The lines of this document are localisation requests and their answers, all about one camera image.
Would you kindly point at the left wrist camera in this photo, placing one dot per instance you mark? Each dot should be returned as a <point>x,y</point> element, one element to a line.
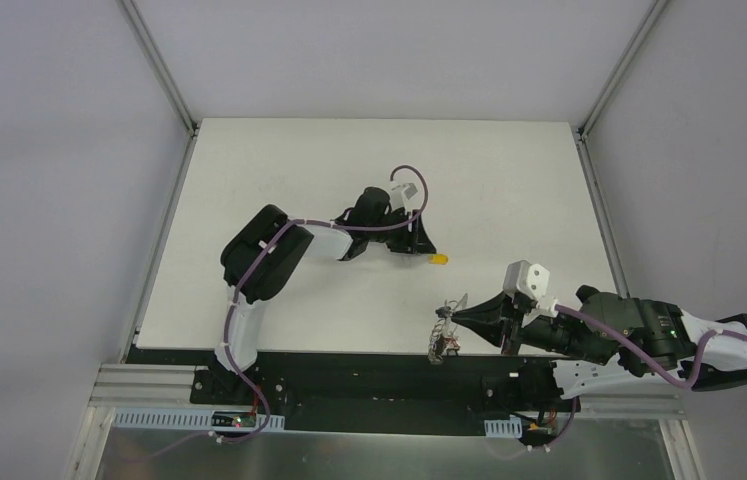
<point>403,195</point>

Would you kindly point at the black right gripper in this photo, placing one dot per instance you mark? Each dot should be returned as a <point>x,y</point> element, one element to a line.
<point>511,325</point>

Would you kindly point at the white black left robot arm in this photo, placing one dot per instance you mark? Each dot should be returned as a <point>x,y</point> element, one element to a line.
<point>259,261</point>

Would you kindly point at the metal base plate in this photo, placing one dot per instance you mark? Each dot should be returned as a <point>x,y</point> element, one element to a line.
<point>592,449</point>

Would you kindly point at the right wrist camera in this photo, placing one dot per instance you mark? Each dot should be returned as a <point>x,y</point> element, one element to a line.
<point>528,285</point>

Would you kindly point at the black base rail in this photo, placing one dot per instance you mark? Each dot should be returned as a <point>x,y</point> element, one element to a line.
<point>400,394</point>

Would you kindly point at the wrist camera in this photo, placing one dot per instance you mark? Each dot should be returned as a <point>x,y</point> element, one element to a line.
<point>528,285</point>
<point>403,195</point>

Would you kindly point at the large steel keyring plate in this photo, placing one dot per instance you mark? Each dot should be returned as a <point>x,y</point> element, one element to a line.
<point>443,341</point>

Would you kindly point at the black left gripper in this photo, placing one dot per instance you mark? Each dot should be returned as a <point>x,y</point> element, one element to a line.
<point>409,240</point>

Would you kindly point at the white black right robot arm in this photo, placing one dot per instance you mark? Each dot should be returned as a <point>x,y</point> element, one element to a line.
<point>658,342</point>

